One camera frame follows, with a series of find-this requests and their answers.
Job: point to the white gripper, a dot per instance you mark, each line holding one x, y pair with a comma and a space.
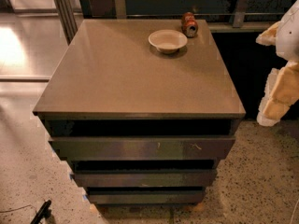
289, 42

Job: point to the drawer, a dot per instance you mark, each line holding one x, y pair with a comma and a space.
143, 149
194, 178
147, 197

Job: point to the metal railing shelf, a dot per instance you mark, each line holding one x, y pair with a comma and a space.
235, 13

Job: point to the red soda can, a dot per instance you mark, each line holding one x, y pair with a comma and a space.
189, 25

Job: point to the white bowl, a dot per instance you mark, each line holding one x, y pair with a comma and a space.
168, 41

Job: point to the black tool on floor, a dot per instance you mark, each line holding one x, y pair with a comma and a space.
43, 212

